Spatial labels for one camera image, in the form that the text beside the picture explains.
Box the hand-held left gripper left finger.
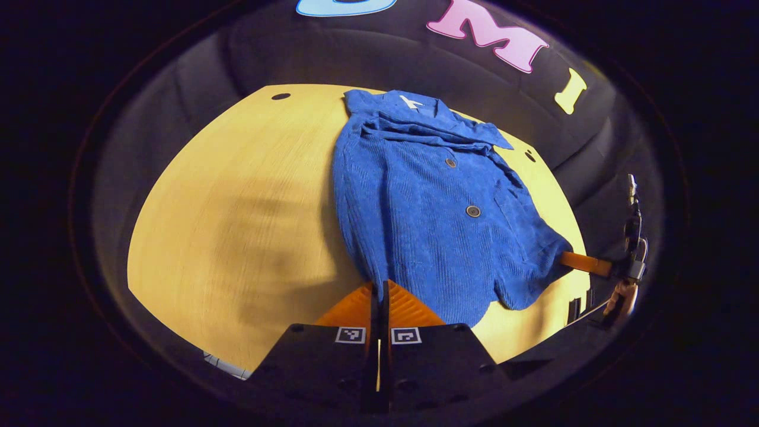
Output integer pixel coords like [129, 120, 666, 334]
[248, 282, 381, 416]

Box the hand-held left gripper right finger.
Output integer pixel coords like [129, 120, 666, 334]
[379, 280, 512, 414]

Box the blue corduroy jacket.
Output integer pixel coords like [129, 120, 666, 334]
[331, 89, 575, 329]

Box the pale grey object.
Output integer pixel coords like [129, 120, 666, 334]
[203, 351, 251, 381]

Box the black backdrop cloth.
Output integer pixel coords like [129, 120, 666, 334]
[89, 0, 666, 356]

